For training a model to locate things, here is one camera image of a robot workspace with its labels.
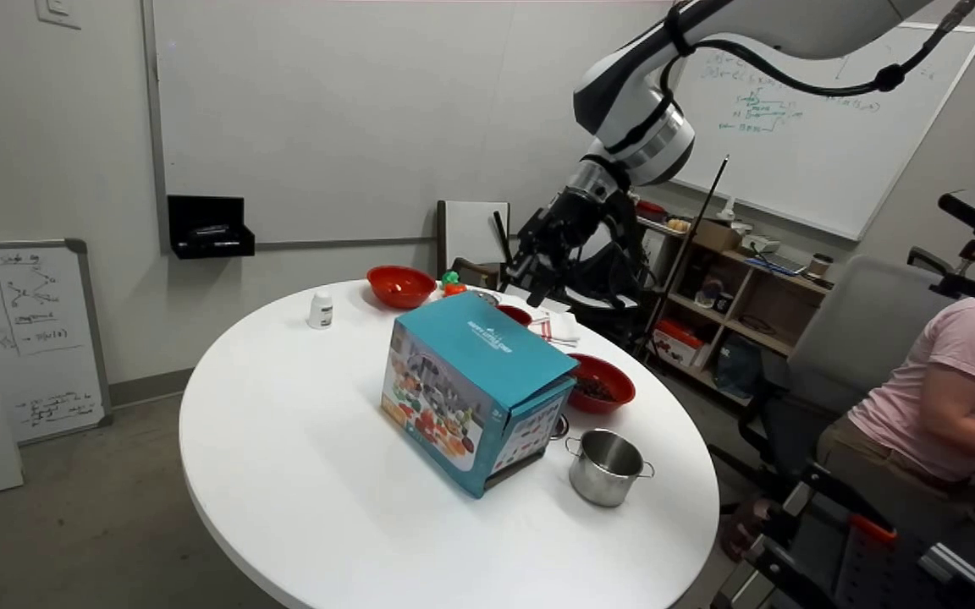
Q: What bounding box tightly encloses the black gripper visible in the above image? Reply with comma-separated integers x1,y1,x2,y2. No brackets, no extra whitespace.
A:
503,165,649,311

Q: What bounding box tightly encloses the blue toy cardboard box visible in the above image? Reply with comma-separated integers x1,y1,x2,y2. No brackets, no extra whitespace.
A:
376,292,578,500

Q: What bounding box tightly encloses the white leaning panel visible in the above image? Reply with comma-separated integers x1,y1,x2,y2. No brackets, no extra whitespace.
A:
437,195,514,274

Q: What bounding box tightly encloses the empty red bowl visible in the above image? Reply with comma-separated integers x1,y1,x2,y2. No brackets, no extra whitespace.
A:
365,265,440,313

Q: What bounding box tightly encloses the red bowl with beans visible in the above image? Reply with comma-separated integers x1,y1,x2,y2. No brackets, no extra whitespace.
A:
561,349,639,420

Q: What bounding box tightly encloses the long black stick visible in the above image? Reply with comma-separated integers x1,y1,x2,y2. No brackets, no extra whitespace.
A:
639,155,732,351

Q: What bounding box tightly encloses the small steel pot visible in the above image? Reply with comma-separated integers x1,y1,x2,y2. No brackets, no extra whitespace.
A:
561,427,657,512

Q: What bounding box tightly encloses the wooden shelf unit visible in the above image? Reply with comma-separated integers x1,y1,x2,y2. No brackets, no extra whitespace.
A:
620,191,839,410

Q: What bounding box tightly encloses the grey office chair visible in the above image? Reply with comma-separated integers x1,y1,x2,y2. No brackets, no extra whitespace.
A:
736,254,958,478

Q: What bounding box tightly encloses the person in pink shirt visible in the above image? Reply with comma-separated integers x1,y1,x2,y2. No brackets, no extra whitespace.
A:
818,294,975,535

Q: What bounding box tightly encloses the small framed whiteboard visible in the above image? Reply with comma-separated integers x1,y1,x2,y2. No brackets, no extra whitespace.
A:
0,236,111,446

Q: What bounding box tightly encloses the large wall whiteboard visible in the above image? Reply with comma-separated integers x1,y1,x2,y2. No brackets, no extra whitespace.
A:
666,24,975,244

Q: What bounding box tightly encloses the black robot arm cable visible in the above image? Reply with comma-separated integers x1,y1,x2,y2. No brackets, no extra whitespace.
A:
661,0,975,100

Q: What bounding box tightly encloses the black wall tray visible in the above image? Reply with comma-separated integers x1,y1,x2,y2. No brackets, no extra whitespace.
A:
167,191,259,265

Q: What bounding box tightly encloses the black orange-handled clamp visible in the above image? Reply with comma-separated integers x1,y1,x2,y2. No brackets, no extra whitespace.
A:
836,506,904,569

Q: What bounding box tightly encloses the aluminium profile rail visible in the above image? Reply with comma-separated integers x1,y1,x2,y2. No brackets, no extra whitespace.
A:
922,536,975,609

